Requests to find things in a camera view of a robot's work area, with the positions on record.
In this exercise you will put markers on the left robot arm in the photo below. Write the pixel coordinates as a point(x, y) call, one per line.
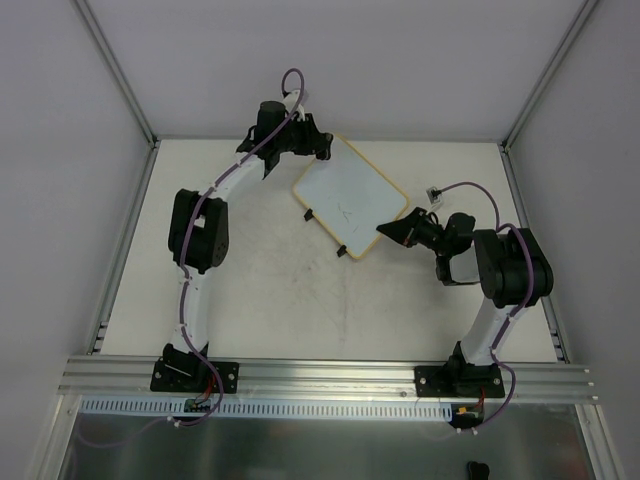
point(199, 234)

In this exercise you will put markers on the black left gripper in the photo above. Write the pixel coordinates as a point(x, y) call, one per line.
point(310, 138)

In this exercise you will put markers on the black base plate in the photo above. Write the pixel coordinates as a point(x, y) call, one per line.
point(194, 378)
point(464, 382)

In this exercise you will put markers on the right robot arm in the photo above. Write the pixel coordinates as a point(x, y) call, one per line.
point(513, 274)

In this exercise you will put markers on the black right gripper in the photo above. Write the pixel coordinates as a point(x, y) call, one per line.
point(413, 229)

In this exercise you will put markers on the black object bottom edge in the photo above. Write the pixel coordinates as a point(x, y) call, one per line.
point(478, 471)

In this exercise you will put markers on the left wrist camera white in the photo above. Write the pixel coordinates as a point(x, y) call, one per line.
point(293, 102)

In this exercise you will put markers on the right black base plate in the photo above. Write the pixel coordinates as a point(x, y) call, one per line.
point(464, 382)

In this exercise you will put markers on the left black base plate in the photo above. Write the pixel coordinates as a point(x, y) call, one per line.
point(194, 378)

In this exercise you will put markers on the yellow framed whiteboard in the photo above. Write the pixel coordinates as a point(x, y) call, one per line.
point(350, 196)

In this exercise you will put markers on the white slotted cable duct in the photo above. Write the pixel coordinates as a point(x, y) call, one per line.
point(235, 407)

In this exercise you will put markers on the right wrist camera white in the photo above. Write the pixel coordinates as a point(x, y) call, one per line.
point(435, 197)

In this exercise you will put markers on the black whiteboard foot far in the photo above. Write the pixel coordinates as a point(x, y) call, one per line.
point(308, 215)

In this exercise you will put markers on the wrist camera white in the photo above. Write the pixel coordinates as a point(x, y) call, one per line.
point(435, 197)
point(293, 102)

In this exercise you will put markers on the aluminium mounting rail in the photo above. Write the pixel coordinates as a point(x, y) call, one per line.
point(325, 380)

